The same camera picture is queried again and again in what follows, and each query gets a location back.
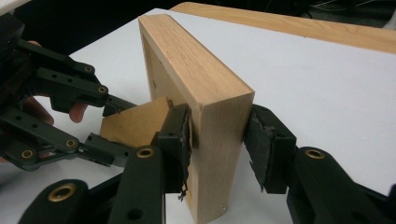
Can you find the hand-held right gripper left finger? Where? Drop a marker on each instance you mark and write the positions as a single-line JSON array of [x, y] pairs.
[[146, 186]]

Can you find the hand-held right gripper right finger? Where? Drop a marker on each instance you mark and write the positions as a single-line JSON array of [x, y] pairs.
[[280, 161]]

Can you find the wooden picture frame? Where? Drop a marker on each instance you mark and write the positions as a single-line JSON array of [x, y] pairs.
[[199, 77]]

